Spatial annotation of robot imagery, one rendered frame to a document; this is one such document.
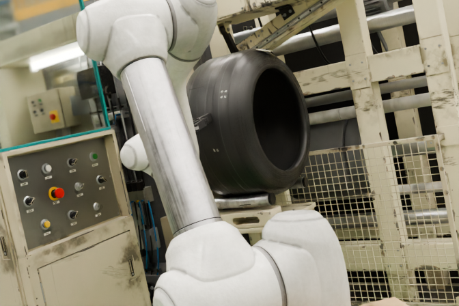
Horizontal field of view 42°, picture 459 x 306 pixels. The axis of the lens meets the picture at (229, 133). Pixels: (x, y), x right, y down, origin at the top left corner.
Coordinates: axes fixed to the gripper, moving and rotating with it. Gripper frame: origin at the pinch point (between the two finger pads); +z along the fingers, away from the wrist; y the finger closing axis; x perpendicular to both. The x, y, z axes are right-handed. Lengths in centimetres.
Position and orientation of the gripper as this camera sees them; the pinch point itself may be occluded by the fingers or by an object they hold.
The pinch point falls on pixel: (204, 119)
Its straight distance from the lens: 208.5
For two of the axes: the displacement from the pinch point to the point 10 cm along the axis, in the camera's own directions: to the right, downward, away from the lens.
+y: -8.1, 1.4, 5.7
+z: 5.1, -2.9, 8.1
